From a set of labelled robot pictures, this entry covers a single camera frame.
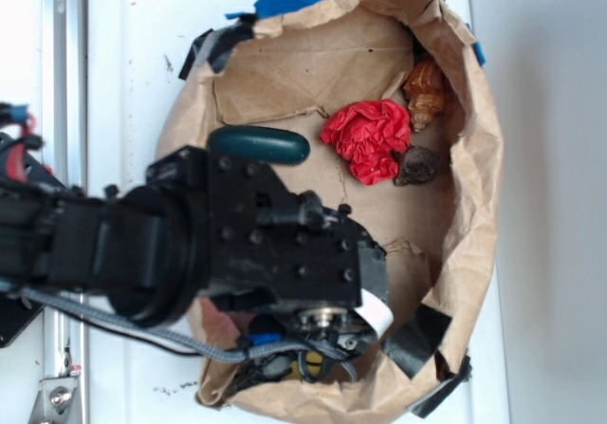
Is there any metal corner bracket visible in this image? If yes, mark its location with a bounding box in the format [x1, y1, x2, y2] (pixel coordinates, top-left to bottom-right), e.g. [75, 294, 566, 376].
[28, 377, 83, 424]

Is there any white plastic tray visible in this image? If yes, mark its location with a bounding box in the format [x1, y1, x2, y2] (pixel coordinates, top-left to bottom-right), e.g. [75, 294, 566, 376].
[84, 0, 512, 424]

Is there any white ribbon cable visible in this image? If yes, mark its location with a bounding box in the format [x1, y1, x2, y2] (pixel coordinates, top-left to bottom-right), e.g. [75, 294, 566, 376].
[354, 288, 395, 341]

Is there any brown rough rock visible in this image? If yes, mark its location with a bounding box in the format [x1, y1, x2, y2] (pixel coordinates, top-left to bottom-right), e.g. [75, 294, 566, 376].
[393, 145, 440, 186]

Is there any brown paper bag bin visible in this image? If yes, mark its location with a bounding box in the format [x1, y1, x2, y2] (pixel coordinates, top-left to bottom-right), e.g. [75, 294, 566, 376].
[156, 0, 504, 423]

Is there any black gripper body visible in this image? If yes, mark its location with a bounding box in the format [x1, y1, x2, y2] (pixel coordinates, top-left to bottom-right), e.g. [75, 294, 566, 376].
[231, 238, 391, 387]

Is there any dark green oval sponge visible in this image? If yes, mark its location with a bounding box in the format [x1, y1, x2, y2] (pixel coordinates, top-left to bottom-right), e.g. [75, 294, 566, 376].
[207, 125, 311, 165]

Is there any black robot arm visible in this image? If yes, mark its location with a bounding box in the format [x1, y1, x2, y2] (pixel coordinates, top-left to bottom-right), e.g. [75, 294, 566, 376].
[1, 103, 394, 385]

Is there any orange spiral seashell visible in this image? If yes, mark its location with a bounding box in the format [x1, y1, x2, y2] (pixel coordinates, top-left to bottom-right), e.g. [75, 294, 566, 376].
[404, 55, 445, 132]

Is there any grey braided cable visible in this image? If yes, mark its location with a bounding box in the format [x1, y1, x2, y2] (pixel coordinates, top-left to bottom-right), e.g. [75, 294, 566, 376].
[18, 286, 361, 382]

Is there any aluminium extrusion rail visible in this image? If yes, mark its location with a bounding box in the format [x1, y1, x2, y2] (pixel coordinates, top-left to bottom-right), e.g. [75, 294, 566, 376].
[42, 0, 90, 423]

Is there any yellow sponge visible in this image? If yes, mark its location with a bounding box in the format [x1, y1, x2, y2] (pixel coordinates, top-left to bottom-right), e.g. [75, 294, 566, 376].
[285, 352, 328, 383]

